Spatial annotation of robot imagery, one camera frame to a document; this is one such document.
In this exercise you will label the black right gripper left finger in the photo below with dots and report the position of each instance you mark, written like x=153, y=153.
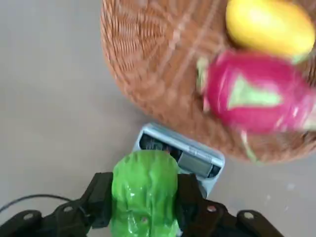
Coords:
x=61, y=219

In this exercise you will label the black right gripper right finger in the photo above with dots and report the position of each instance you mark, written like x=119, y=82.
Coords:
x=212, y=222

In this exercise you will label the green apple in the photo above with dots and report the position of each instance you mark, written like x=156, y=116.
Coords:
x=143, y=192

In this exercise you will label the white electronic scale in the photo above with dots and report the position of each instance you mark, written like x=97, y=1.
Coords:
x=195, y=163

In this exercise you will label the pink dragon fruit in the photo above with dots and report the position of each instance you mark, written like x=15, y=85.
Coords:
x=251, y=98

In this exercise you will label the brown wicker basket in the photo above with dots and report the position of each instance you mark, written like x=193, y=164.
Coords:
x=148, y=61

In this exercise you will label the yellow mango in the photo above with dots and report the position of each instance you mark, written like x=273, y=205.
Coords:
x=266, y=24

